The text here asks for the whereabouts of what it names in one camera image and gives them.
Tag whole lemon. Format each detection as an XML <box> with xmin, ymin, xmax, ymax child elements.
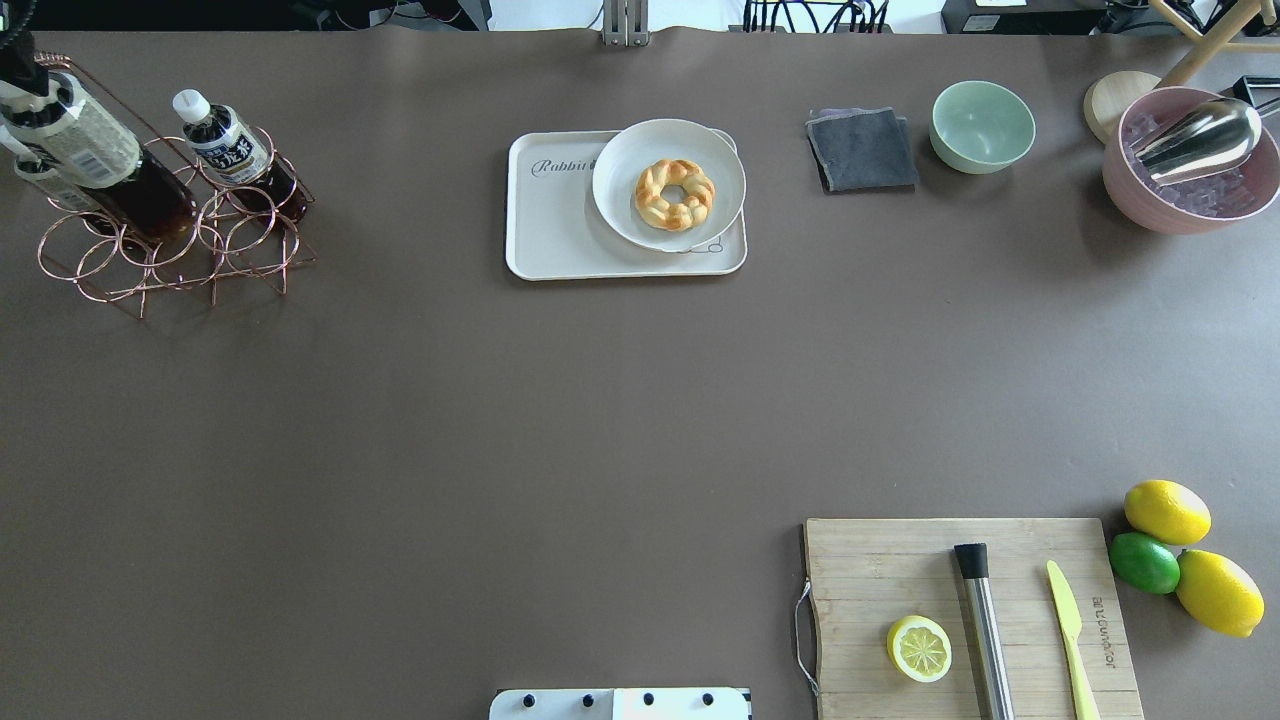
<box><xmin>1175</xmin><ymin>550</ymin><xmax>1265</xmax><ymax>638</ymax></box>
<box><xmin>1123</xmin><ymin>479</ymin><xmax>1212</xmax><ymax>546</ymax></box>

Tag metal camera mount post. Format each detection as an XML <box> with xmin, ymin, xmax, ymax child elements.
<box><xmin>600</xmin><ymin>0</ymin><xmax>650</xmax><ymax>47</ymax></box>

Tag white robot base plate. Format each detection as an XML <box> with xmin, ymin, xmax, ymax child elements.
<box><xmin>488</xmin><ymin>685</ymin><xmax>753</xmax><ymax>719</ymax></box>

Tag white round plate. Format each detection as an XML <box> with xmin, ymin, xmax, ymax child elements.
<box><xmin>591</xmin><ymin>119</ymin><xmax>746</xmax><ymax>252</ymax></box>

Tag tea bottle dark label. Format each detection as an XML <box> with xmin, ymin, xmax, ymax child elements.
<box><xmin>172</xmin><ymin>88</ymin><xmax>308</xmax><ymax>222</ymax></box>

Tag green lime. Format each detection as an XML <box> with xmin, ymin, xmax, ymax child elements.
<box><xmin>1108</xmin><ymin>530</ymin><xmax>1181</xmax><ymax>594</ymax></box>

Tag copper wire bottle rack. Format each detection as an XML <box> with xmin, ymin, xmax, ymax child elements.
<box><xmin>35</xmin><ymin>51</ymin><xmax>317</xmax><ymax>320</ymax></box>

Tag tea bottle rear left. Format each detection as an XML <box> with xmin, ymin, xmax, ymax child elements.
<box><xmin>1</xmin><ymin>126</ymin><xmax>119</xmax><ymax>237</ymax></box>

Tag pink ice bowl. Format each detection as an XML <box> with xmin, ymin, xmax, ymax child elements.
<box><xmin>1102</xmin><ymin>87</ymin><xmax>1279</xmax><ymax>234</ymax></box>

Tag grey folded cloth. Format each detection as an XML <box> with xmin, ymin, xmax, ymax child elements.
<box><xmin>805</xmin><ymin>108</ymin><xmax>919</xmax><ymax>193</ymax></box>

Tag half lemon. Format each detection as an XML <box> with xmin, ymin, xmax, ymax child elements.
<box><xmin>886</xmin><ymin>614</ymin><xmax>954</xmax><ymax>683</ymax></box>

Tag yellow plastic knife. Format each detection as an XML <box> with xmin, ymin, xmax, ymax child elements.
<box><xmin>1044</xmin><ymin>560</ymin><xmax>1102</xmax><ymax>720</ymax></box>

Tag steel muddler black tip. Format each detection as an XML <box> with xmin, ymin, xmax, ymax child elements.
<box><xmin>954</xmin><ymin>543</ymin><xmax>1016</xmax><ymax>719</ymax></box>

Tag pale green bowl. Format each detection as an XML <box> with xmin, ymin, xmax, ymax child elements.
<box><xmin>929</xmin><ymin>79</ymin><xmax>1037</xmax><ymax>176</ymax></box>

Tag cream rectangular tray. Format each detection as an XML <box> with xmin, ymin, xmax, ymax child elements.
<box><xmin>506</xmin><ymin>129</ymin><xmax>748</xmax><ymax>281</ymax></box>

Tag tea bottle white label front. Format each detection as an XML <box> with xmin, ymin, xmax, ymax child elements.
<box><xmin>3</xmin><ymin>72</ymin><xmax>198</xmax><ymax>245</ymax></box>

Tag round wooden lid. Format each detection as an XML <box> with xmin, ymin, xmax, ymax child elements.
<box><xmin>1082</xmin><ymin>70</ymin><xmax>1160</xmax><ymax>145</ymax></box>

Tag upper whole lemon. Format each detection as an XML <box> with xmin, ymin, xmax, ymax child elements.
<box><xmin>1123</xmin><ymin>479</ymin><xmax>1212</xmax><ymax>546</ymax></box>

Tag bamboo cutting board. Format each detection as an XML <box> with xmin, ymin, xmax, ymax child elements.
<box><xmin>804</xmin><ymin>518</ymin><xmax>1144</xmax><ymax>719</ymax></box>

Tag metal ice scoop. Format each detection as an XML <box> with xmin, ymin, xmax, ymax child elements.
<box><xmin>1135</xmin><ymin>97</ymin><xmax>1263</xmax><ymax>186</ymax></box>

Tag braided ring bread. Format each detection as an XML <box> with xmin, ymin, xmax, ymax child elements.
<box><xmin>634</xmin><ymin>159</ymin><xmax>717</xmax><ymax>232</ymax></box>

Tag wooden stand legs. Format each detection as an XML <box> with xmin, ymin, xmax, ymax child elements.
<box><xmin>1148</xmin><ymin>1</ymin><xmax>1279</xmax><ymax>88</ymax></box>

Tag lower whole lemon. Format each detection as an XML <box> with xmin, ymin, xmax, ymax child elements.
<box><xmin>1175</xmin><ymin>550</ymin><xmax>1265</xmax><ymax>638</ymax></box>

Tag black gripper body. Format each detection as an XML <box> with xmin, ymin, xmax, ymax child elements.
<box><xmin>1</xmin><ymin>1</ymin><xmax>49</xmax><ymax>97</ymax></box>

